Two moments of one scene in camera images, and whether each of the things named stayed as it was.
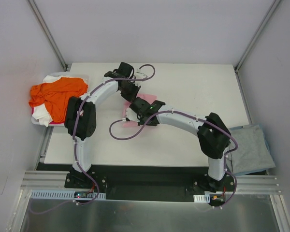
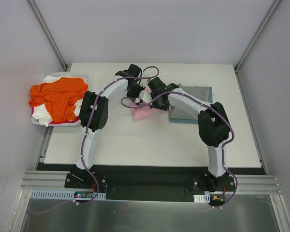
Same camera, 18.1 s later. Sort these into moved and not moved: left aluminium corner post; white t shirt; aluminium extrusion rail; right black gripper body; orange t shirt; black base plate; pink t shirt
Moved: pink t shirt; right black gripper body
Not moved: white t shirt; black base plate; orange t shirt; left aluminium corner post; aluminium extrusion rail
